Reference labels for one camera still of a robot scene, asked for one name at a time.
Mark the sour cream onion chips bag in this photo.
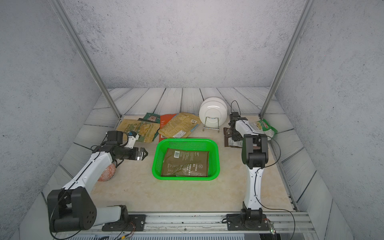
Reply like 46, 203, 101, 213
117, 119, 160, 143

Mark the brown Kettle chips bag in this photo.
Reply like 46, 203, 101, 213
223, 128, 243, 148

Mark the green white chips bag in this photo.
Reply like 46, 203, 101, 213
250, 120, 278, 141

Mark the olive cassava chips bag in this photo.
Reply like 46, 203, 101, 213
161, 149, 209, 177

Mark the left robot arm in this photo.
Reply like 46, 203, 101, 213
47, 131, 148, 233

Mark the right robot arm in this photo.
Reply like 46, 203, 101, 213
229, 112, 269, 223

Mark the green plastic basket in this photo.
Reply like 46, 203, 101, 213
152, 139, 220, 181

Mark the tan chips bag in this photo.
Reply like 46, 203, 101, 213
158, 113, 202, 139

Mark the white plate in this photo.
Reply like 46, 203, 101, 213
199, 97, 228, 126

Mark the dark green snack bag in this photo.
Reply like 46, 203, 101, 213
138, 113, 161, 124

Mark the red snack bag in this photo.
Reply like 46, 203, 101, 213
159, 114, 177, 142

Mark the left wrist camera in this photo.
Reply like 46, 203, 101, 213
124, 132, 140, 149

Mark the metal wire plate stand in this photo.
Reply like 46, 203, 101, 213
203, 117, 220, 133

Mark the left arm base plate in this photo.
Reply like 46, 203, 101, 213
102, 214, 146, 232

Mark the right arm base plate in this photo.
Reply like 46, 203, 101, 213
222, 214, 270, 231

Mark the aluminium front rail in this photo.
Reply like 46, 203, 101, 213
54, 212, 318, 240

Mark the right frame post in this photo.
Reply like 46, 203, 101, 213
259, 0, 315, 119

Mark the frame post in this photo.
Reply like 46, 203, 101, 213
259, 0, 315, 119
49, 0, 122, 120

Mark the left frame post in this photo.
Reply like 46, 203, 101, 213
49, 0, 122, 120

